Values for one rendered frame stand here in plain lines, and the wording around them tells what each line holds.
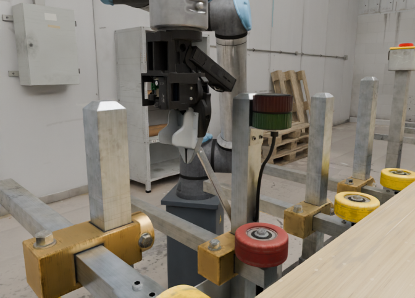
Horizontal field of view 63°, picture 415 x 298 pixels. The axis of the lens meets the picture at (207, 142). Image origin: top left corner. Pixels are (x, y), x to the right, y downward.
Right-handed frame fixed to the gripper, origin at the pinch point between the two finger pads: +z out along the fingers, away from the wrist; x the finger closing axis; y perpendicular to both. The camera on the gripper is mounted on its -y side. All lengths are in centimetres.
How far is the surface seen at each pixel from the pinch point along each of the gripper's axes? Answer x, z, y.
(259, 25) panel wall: -281, -83, -384
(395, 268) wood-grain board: 31.4, 10.4, -6.7
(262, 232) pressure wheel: 14.9, 9.4, -1.0
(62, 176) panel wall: -264, 79, -76
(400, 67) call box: 8, -16, -78
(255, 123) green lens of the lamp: 11.9, -6.4, -2.5
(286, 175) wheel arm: -12, 17, -50
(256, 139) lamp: 9.9, -3.4, -5.3
